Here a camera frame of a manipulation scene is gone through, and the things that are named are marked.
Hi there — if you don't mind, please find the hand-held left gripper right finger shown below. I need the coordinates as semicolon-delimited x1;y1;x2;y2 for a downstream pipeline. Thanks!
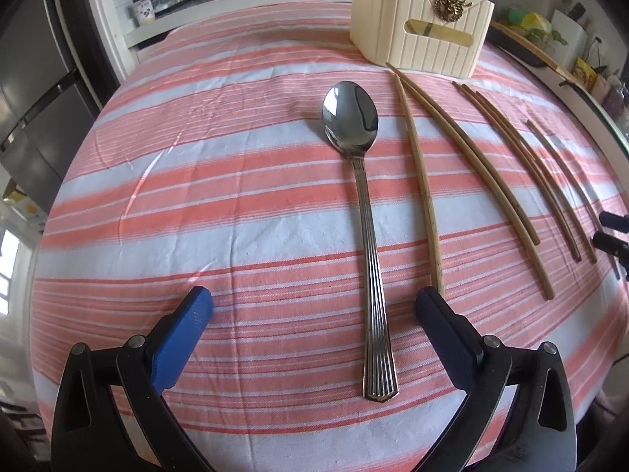
415;286;579;472

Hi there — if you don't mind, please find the dark refrigerator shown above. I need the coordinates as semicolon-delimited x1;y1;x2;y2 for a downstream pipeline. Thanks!
0;0;121;212

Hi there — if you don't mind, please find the white knife block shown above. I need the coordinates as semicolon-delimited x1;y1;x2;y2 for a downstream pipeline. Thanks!
549;9;590;72

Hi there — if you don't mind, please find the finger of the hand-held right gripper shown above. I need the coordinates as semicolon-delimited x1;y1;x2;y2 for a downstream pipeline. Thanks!
600;211;629;232
593;232;629;281

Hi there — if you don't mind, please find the plastic bag with produce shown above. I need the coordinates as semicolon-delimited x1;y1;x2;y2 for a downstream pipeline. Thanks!
506;7;554;45

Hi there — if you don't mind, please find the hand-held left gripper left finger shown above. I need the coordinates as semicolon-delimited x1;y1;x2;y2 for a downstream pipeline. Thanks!
51;286;217;472

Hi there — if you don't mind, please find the stainless steel spoon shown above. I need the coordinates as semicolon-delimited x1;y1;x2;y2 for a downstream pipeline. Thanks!
322;80;400;401

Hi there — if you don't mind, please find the wooden cutting board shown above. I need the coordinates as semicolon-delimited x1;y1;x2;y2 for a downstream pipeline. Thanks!
491;20;583;84

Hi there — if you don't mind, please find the pink cup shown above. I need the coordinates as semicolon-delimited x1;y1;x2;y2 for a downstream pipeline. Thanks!
602;76;628;115

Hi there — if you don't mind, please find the yellow packet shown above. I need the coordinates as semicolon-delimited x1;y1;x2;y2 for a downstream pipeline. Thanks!
572;56;598;90

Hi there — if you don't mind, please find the cream ribbed utensil holder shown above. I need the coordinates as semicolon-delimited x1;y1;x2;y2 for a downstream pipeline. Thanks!
350;0;495;79

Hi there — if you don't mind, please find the pink striped tablecloth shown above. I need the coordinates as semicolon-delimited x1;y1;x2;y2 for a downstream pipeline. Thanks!
29;0;629;472

